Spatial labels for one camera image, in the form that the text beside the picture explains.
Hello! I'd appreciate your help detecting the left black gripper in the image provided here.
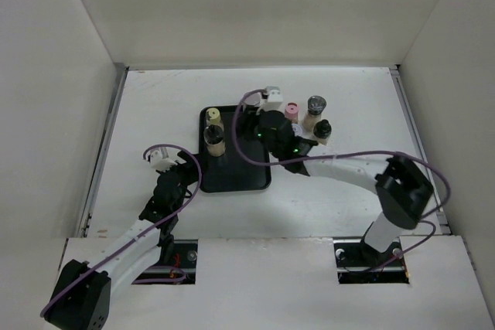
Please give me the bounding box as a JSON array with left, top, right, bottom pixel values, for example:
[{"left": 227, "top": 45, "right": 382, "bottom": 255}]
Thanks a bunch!
[{"left": 157, "top": 151, "right": 207, "bottom": 213}]

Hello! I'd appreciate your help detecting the black grinder top bottle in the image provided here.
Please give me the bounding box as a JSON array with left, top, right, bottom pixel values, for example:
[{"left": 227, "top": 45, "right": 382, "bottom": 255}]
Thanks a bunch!
[{"left": 203, "top": 124, "right": 226, "bottom": 157}]

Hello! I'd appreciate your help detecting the yellow cap spice bottle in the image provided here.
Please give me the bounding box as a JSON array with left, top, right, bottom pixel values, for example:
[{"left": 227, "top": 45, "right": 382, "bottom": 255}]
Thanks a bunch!
[{"left": 205, "top": 107, "right": 224, "bottom": 128}]

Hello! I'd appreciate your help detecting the pink cap spice bottle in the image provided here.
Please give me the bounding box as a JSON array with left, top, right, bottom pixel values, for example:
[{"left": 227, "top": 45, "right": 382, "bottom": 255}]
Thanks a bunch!
[{"left": 285, "top": 102, "right": 299, "bottom": 124}]

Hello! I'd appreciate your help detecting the grey grinder top bottle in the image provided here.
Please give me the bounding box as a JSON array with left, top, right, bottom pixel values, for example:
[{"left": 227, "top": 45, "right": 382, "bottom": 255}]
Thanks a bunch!
[{"left": 302, "top": 95, "right": 327, "bottom": 131}]

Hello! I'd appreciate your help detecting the black cap small pepper bottle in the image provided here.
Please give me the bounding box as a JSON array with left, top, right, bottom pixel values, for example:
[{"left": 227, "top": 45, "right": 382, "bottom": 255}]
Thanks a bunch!
[{"left": 312, "top": 119, "right": 332, "bottom": 145}]

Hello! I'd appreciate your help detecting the blue label silver cap bottle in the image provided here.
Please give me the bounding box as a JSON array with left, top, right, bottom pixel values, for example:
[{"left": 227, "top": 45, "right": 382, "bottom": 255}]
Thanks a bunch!
[{"left": 243, "top": 92, "right": 261, "bottom": 109}]

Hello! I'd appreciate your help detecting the red label jar white lid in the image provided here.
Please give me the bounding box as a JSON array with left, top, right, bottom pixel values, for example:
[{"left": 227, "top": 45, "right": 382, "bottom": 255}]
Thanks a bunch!
[{"left": 292, "top": 123, "right": 303, "bottom": 137}]

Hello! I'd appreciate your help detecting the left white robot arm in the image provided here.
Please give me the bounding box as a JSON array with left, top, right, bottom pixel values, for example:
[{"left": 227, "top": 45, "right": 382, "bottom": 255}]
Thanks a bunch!
[{"left": 40, "top": 148, "right": 207, "bottom": 329}]

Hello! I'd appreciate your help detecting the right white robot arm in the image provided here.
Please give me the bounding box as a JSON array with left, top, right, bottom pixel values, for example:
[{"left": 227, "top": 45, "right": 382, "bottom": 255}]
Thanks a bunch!
[{"left": 231, "top": 107, "right": 433, "bottom": 265}]

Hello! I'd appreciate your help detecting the black rectangular tray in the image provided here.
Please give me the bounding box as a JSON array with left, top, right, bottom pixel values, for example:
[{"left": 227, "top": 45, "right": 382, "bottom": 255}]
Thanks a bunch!
[{"left": 198, "top": 105, "right": 271, "bottom": 193}]

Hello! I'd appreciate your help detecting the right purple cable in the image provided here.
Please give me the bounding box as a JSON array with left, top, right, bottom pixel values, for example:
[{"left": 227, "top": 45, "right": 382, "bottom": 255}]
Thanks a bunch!
[{"left": 233, "top": 90, "right": 452, "bottom": 273}]

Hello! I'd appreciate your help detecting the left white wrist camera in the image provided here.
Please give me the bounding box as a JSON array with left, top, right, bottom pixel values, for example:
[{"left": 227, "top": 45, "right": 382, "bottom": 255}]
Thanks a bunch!
[{"left": 145, "top": 147, "right": 176, "bottom": 172}]

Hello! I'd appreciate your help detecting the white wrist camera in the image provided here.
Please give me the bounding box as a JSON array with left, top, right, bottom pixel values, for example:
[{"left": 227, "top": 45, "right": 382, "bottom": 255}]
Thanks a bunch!
[
  {"left": 145, "top": 147, "right": 176, "bottom": 172},
  {"left": 260, "top": 86, "right": 283, "bottom": 111}
]

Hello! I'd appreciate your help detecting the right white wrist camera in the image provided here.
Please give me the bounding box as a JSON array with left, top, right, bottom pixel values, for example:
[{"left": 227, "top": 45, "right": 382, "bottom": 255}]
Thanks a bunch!
[{"left": 260, "top": 86, "right": 283, "bottom": 111}]

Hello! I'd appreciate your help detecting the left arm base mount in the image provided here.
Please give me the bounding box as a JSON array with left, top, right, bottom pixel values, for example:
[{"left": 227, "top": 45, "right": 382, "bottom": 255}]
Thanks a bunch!
[{"left": 133, "top": 235, "right": 199, "bottom": 285}]

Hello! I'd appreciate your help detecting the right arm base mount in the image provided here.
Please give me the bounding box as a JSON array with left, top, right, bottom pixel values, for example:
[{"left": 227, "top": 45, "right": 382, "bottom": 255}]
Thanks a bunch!
[{"left": 333, "top": 239, "right": 409, "bottom": 284}]

